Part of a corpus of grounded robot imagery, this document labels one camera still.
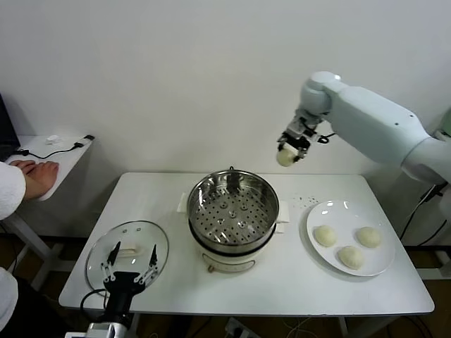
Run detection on white round plate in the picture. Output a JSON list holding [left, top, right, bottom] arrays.
[[305, 199, 395, 277]]

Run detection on thin white floor cables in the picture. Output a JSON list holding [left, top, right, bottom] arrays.
[[281, 314, 318, 338]]

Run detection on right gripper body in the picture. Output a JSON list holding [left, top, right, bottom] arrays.
[[283, 112, 323, 147]]

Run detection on person bare hand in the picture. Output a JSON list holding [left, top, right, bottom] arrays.
[[8, 160, 59, 201]]

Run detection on white electric cooker base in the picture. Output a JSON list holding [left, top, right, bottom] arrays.
[[175, 192, 292, 274]]

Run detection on white power strip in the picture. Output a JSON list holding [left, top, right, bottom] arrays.
[[224, 316, 255, 338]]

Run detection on black laptop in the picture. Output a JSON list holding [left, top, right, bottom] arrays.
[[0, 93, 21, 159]]

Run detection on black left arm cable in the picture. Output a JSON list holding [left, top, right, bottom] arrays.
[[80, 288, 107, 320]]

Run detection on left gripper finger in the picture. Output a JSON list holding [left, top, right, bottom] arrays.
[[135, 244, 159, 285], [99, 241, 123, 282]]

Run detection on white steamed baozi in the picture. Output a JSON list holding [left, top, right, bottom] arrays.
[[313, 225, 338, 248], [276, 144, 300, 167], [357, 226, 383, 249], [337, 245, 364, 270]]

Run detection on black background power cable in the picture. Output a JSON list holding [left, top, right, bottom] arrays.
[[401, 182, 451, 247]]

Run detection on steel steamer basket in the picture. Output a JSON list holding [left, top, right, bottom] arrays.
[[186, 170, 280, 256]]

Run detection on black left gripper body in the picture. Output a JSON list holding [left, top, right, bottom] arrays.
[[102, 271, 147, 294]]

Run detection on thin black adapter cable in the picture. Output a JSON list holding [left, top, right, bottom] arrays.
[[17, 134, 95, 160]]

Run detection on white side table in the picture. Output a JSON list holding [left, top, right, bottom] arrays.
[[0, 134, 97, 292]]

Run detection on round glass lid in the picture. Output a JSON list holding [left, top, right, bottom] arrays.
[[85, 220, 170, 300]]

